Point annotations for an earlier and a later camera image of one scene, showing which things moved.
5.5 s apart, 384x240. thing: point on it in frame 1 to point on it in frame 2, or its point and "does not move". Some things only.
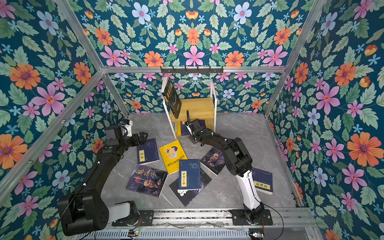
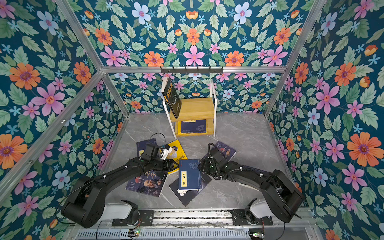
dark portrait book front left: x=147 y=180 does not move
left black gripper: x=141 y=139 to x=169 y=164
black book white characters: x=186 y=196 does not move
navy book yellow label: x=184 y=130 does not move
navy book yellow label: x=189 y=174 does not move
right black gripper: x=191 y=138 to x=204 y=166
